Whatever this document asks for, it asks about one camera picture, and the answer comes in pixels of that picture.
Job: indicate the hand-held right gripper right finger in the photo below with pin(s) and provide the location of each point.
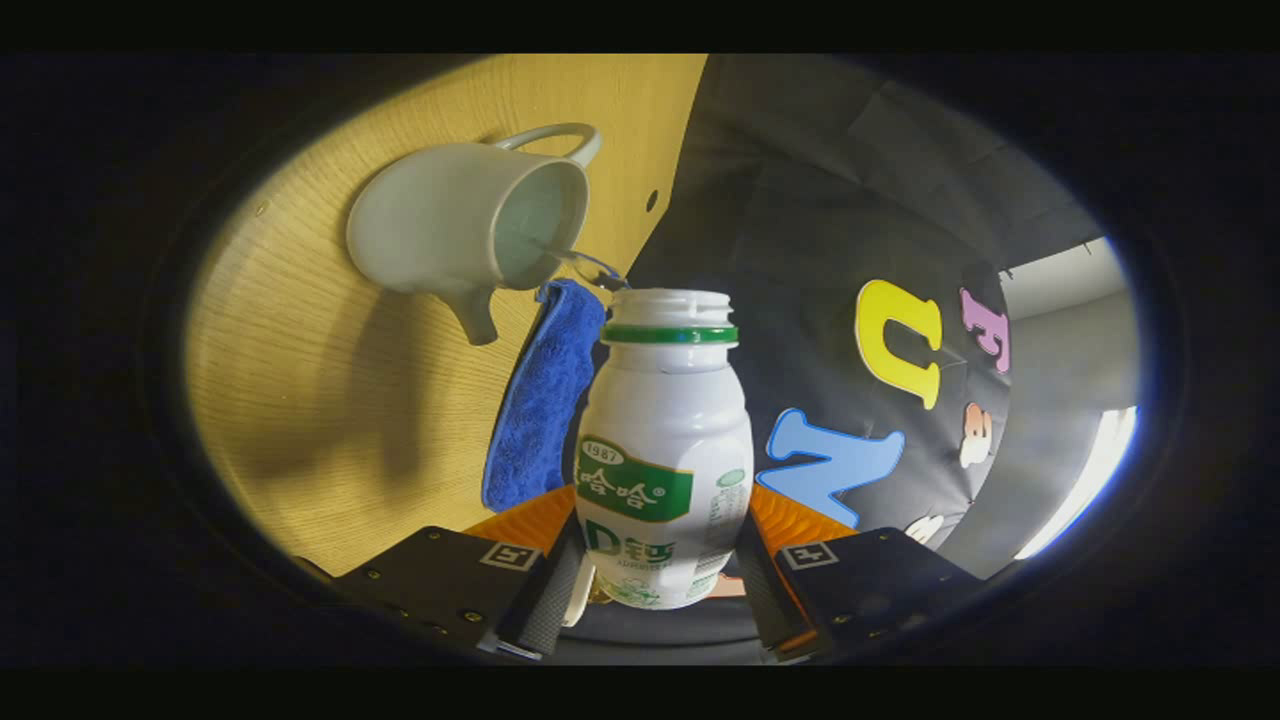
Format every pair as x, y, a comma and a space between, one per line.
765, 600

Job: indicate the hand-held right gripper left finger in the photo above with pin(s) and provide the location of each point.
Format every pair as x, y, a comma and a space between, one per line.
555, 600

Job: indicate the white water bottle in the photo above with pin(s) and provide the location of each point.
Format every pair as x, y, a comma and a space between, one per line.
660, 430

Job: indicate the white ceramic teacup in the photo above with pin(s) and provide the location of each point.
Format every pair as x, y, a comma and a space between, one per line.
430, 220

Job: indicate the blue towel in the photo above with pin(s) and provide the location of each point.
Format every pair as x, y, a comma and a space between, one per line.
545, 400

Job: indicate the black backdrop cloth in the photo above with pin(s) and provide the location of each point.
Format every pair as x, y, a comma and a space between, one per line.
800, 200

